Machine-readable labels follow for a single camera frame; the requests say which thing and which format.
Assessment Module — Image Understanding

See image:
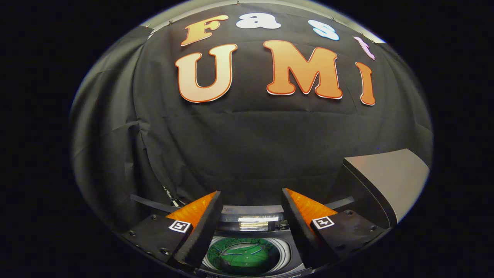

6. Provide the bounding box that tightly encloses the green polo shirt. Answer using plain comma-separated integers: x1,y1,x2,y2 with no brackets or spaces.
206,237,281,275

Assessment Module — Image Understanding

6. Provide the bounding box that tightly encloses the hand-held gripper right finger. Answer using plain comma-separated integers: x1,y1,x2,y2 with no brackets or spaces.
281,188,387,270

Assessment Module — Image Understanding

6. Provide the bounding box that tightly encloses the grey washing machine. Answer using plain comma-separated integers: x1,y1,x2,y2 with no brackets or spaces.
129,194,355,278

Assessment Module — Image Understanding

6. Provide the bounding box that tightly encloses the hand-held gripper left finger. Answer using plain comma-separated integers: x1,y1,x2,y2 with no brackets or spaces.
121,190,223,270

